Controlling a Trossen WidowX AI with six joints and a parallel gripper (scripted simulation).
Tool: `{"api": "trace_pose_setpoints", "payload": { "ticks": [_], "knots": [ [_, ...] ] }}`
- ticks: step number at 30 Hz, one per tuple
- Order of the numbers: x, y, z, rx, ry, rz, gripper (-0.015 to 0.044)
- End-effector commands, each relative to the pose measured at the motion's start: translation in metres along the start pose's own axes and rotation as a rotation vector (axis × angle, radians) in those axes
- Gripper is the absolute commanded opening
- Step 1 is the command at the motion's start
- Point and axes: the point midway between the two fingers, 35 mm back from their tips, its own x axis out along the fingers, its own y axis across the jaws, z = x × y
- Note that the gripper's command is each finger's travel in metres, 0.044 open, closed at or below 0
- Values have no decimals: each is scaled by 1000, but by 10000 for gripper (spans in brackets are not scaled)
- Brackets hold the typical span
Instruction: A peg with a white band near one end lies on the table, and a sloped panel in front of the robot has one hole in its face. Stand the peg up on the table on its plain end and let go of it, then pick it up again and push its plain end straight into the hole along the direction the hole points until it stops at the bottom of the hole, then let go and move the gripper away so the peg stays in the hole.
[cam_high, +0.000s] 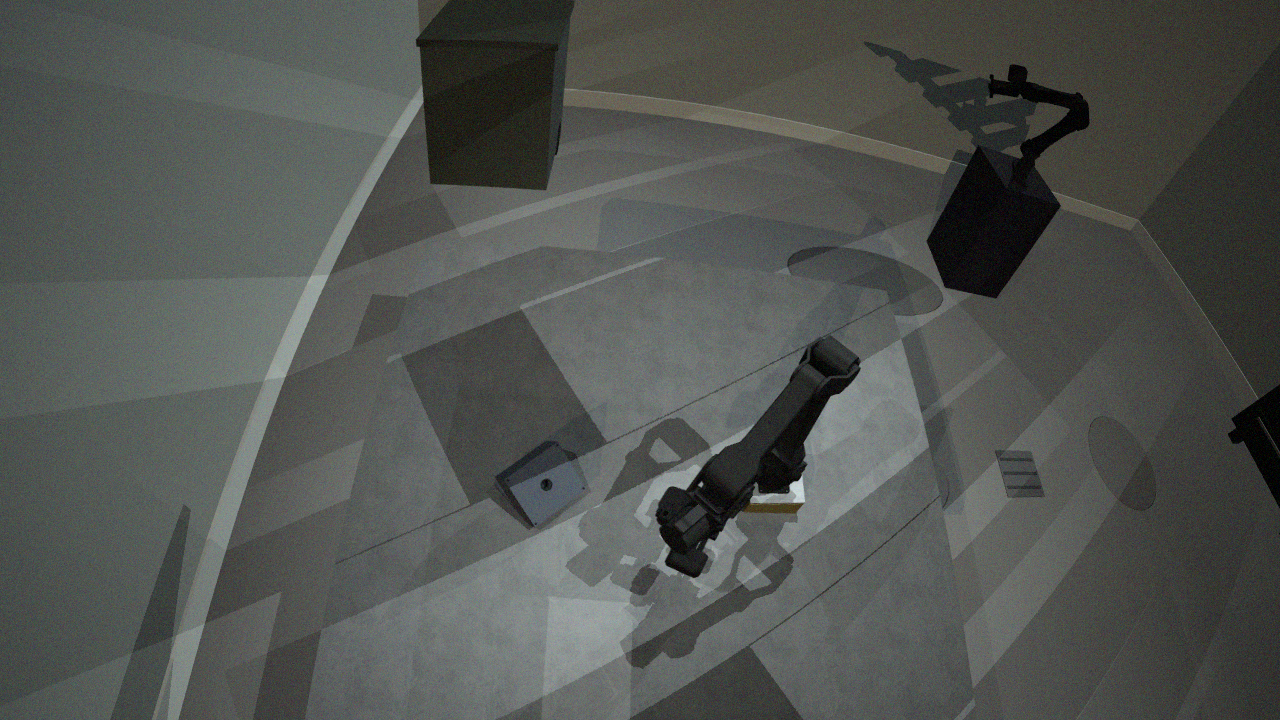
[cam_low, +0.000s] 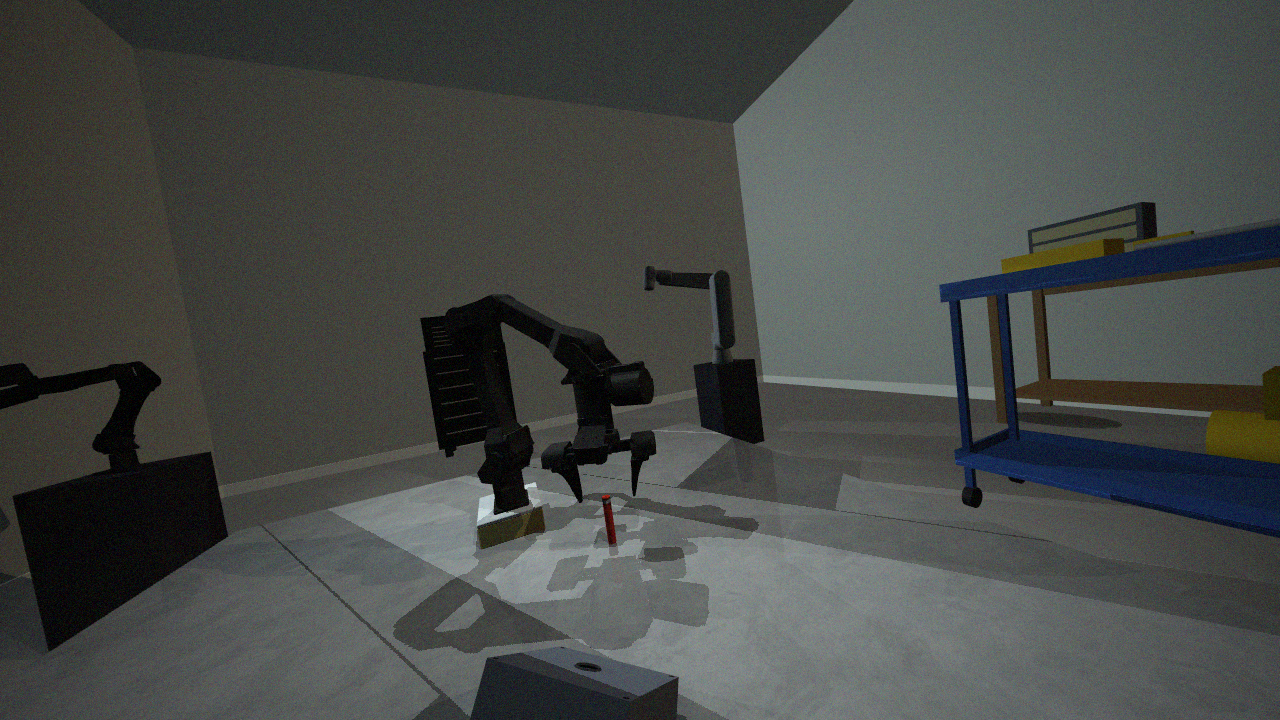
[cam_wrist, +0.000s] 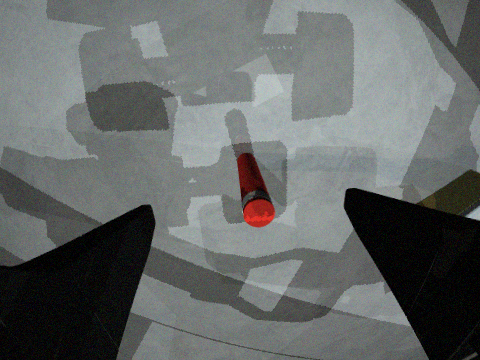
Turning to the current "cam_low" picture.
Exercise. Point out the red peg with grey band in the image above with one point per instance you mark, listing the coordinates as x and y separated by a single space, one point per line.
609 519

